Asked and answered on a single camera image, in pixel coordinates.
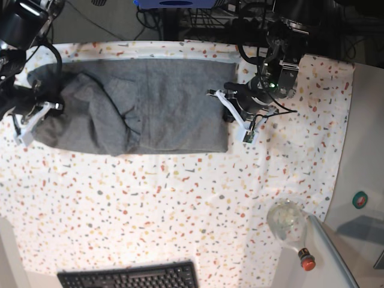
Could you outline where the clear glass bottle orange cap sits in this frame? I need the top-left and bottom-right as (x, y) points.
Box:
(266, 199), (316, 271)

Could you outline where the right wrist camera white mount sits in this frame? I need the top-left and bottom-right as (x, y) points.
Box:
(11, 101), (64, 147)

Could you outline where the black keyboard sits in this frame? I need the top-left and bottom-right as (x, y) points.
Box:
(57, 261), (199, 288)

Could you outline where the terrazzo pattern tablecloth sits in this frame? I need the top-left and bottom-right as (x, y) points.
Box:
(1, 56), (355, 287)

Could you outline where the blue box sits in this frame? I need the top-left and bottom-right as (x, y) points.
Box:
(133, 0), (220, 9)

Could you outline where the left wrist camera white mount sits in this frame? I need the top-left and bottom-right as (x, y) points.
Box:
(206, 89), (279, 145)

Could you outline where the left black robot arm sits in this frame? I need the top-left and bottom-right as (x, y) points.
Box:
(224, 1), (323, 122)

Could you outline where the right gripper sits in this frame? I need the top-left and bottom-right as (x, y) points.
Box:
(1, 82), (65, 121)

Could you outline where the grey t-shirt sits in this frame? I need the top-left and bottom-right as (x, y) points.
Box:
(32, 59), (235, 156)

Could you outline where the green tape roll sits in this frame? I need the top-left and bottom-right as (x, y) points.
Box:
(352, 191), (368, 209)

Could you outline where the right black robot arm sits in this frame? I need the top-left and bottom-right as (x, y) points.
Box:
(1, 1), (65, 118)

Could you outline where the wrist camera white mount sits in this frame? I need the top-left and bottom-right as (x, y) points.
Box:
(11, 101), (64, 147)
(206, 89), (279, 145)

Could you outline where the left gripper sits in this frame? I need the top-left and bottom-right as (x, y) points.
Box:
(224, 80), (272, 122)

